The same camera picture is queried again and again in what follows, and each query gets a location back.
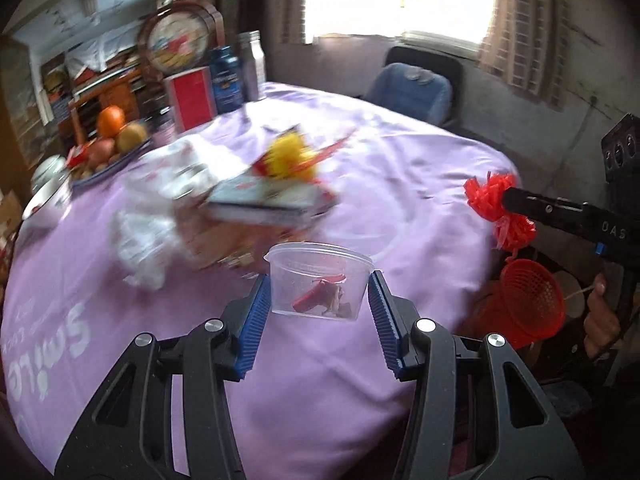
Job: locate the person's right hand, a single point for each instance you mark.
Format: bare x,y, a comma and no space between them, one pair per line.
601,324

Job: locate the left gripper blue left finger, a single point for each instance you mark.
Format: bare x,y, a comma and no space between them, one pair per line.
255,308

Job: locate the dark supplement jar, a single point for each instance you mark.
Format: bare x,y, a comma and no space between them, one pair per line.
160,122

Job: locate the red apple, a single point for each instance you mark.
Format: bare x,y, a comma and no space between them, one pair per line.
100,151

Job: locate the purple tablecloth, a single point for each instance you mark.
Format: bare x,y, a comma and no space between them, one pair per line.
319,397

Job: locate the white floral bowl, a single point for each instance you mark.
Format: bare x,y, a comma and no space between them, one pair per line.
50,204

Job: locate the black chair with blue cushion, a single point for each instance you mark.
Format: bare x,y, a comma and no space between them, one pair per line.
420,84

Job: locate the silver metal bottle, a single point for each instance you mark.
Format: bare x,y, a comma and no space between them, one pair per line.
253,67

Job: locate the yellow pear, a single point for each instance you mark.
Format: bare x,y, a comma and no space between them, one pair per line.
131,137

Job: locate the blue fruit plate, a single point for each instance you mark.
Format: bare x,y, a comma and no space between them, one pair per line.
79,185

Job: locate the orange fruit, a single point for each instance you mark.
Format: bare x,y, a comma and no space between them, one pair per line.
110,121

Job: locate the white medicine box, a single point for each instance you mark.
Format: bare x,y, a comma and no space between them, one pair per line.
265,201

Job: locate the red plastic ribbon bundle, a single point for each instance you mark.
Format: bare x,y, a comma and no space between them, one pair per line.
512,231

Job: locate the white floral plastic bag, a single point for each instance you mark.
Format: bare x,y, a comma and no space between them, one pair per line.
188,167

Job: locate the round framed fruit picture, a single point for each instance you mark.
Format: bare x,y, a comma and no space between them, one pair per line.
178,37

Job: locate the clear plastic cup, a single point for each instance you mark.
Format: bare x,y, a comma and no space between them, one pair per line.
317,280

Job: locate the white lidded porcelain pot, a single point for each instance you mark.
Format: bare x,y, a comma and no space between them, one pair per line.
51,168

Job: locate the red plastic waste basket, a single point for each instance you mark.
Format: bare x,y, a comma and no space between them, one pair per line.
526,306

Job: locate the blue fish oil bottle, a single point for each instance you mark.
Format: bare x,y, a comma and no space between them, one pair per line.
225,73

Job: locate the red box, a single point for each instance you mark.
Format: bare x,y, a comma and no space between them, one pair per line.
191,98

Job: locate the yellow foam net flower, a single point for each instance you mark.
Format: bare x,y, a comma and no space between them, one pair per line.
289,157

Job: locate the red white snack wrapper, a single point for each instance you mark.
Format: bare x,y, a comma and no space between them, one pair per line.
208,242

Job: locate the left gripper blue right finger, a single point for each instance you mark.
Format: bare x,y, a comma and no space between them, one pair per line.
392,333

